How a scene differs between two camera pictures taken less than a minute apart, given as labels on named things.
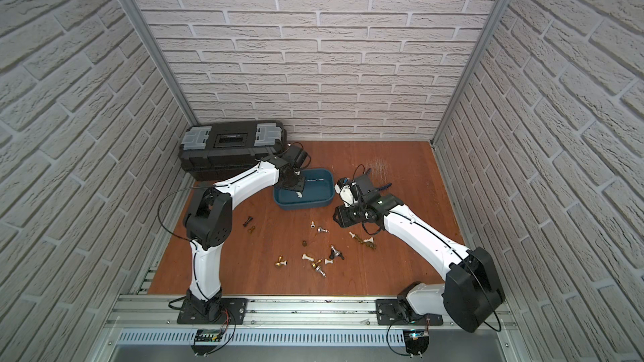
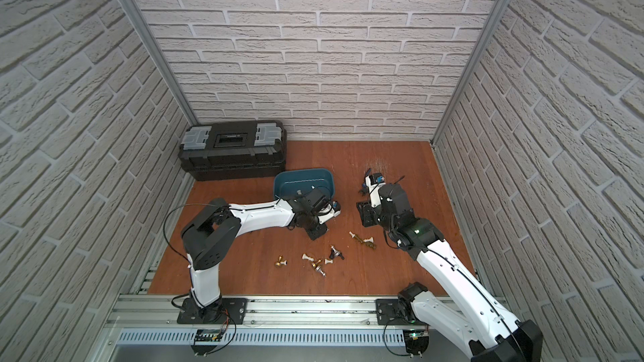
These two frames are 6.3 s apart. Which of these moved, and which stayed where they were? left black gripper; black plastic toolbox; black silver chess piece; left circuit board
Moved: left black gripper
Stayed: black plastic toolbox; left circuit board; black silver chess piece
